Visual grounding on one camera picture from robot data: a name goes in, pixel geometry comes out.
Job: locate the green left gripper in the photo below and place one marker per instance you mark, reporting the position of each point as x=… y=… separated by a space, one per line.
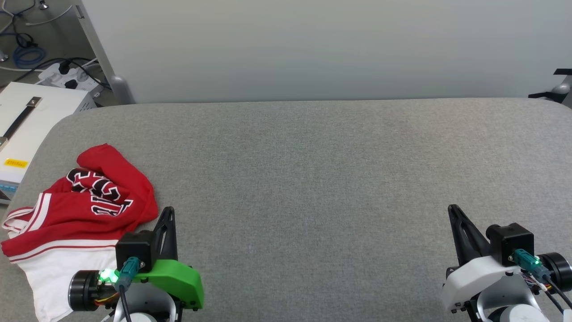
x=178 y=279

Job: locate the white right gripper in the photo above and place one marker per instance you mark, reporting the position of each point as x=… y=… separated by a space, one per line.
x=473 y=281

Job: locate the red white Bulls jersey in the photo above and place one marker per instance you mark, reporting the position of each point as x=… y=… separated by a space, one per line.
x=134 y=188

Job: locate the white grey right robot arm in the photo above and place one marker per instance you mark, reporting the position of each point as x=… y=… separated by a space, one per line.
x=514 y=304

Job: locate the grey fabric sofa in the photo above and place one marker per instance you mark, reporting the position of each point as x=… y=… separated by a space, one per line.
x=313 y=179

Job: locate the yellow warning sticker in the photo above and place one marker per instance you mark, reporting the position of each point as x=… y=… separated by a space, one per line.
x=16 y=163

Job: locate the white equipment box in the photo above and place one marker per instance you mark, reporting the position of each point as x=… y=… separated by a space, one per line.
x=53 y=112

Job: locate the grey partition foot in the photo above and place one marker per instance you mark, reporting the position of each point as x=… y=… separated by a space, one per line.
x=561 y=88

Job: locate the white power strip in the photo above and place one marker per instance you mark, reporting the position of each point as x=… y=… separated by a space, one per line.
x=56 y=78

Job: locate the white partition panel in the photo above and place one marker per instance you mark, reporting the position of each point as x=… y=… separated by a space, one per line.
x=313 y=44

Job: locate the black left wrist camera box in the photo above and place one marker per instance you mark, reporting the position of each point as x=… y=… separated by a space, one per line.
x=134 y=248

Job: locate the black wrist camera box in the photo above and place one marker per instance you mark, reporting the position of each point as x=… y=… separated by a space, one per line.
x=134 y=248
x=509 y=241

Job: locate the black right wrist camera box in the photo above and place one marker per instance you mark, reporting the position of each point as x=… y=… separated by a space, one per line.
x=509 y=241

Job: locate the grey partition post with foot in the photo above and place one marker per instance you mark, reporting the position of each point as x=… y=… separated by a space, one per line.
x=119 y=87

